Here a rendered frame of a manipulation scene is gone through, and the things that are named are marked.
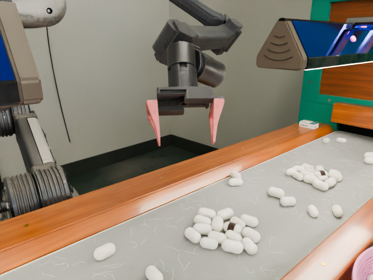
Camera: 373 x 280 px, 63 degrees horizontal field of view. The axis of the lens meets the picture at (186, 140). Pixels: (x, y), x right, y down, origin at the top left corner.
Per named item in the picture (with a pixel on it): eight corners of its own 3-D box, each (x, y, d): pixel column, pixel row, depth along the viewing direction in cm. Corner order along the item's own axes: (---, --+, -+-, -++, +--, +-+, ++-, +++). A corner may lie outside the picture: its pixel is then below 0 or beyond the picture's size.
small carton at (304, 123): (298, 126, 118) (299, 121, 117) (303, 124, 120) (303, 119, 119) (313, 129, 114) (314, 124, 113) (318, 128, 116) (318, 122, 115)
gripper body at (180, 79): (157, 112, 60) (156, 79, 63) (208, 111, 61) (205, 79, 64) (156, 95, 54) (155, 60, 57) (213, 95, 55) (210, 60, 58)
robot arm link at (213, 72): (151, 50, 68) (172, 17, 64) (191, 67, 75) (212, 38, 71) (165, 83, 61) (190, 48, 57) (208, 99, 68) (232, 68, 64)
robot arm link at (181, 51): (161, 48, 63) (177, 33, 59) (187, 60, 67) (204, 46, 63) (162, 77, 61) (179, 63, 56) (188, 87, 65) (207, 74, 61)
